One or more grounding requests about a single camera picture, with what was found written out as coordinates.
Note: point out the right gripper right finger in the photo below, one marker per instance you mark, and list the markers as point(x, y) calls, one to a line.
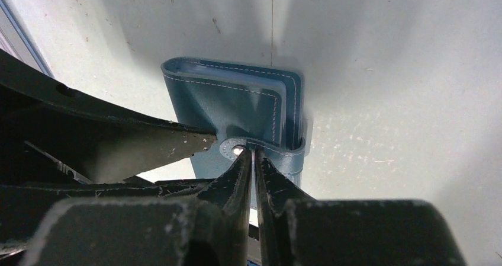
point(296, 229)

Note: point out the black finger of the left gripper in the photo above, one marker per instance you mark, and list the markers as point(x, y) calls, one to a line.
point(102, 141)

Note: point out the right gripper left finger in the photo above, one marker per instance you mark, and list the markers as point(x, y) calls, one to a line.
point(209, 228)

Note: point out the blue leather card holder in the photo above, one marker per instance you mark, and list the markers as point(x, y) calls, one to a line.
point(245, 106)

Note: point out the clear plastic card box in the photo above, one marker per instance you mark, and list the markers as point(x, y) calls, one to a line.
point(17, 43)

